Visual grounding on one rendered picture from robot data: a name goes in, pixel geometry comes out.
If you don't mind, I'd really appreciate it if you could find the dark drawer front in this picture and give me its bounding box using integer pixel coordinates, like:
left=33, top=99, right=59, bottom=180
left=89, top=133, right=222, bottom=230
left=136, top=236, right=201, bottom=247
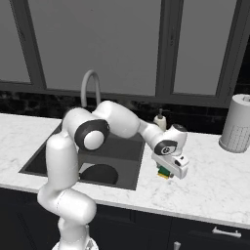
left=168, top=216, right=250, bottom=250

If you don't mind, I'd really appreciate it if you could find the dark sink basin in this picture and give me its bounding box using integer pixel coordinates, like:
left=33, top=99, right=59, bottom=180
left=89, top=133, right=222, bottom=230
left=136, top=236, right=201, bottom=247
left=19, top=121, right=146, bottom=191

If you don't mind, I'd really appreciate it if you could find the dark framed window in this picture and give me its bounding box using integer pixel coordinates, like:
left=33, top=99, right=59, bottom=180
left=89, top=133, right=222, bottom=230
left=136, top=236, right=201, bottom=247
left=0, top=0, right=250, bottom=109

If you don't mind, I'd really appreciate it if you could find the dark cupboard door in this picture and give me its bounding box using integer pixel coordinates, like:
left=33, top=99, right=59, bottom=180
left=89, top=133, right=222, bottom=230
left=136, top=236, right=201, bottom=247
left=88, top=204, right=174, bottom=250

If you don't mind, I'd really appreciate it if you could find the cream soap dispenser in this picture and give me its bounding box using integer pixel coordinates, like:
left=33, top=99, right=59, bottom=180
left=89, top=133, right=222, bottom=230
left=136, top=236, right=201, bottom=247
left=152, top=108, right=168, bottom=132

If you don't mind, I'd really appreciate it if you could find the green and yellow sponge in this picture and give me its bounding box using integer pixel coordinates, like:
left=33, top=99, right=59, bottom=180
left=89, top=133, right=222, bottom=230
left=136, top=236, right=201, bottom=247
left=157, top=165, right=174, bottom=181

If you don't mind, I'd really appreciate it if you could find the white paper towel roll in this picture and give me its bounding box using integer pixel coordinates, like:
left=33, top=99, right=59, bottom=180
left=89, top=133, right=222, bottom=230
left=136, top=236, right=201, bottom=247
left=218, top=93, right=250, bottom=154

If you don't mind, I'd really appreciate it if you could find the silver drawer handle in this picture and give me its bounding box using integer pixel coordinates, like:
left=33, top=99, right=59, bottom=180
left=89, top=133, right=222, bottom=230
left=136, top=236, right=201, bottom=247
left=211, top=226, right=243, bottom=239

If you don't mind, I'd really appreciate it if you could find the black pan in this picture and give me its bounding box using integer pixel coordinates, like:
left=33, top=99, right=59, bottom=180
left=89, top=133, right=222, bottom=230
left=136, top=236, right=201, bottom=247
left=79, top=163, right=119, bottom=186

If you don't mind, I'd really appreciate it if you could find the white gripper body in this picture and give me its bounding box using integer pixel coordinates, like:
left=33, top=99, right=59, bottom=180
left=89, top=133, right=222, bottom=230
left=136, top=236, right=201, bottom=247
left=150, top=151, right=189, bottom=181

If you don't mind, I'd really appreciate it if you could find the grey curved tap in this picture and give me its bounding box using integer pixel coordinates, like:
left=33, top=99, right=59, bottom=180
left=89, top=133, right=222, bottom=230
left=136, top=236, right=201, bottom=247
left=80, top=68, right=103, bottom=108

